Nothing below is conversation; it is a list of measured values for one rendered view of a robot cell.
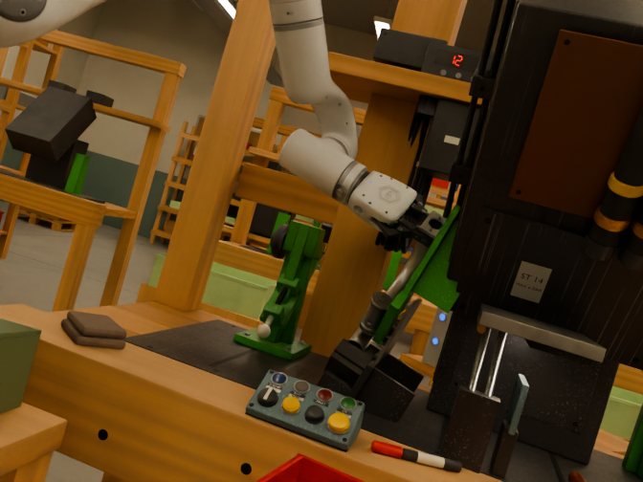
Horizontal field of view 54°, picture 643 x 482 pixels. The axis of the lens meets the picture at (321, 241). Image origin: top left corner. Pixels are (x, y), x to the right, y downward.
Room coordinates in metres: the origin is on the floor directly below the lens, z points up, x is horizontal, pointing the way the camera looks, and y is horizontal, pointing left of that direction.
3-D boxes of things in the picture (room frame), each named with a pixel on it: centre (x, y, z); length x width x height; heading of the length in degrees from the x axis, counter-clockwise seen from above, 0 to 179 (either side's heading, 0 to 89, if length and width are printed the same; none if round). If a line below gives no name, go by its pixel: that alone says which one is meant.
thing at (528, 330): (1.02, -0.36, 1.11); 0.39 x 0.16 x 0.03; 166
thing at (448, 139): (1.36, -0.25, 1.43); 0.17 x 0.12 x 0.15; 76
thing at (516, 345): (1.24, -0.44, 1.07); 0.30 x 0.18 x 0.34; 76
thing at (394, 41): (1.42, -0.07, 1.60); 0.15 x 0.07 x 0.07; 76
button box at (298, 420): (0.89, -0.05, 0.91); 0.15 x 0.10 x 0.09; 76
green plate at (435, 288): (1.09, -0.22, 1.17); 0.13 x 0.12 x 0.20; 76
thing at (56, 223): (9.66, 3.99, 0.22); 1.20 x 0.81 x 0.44; 174
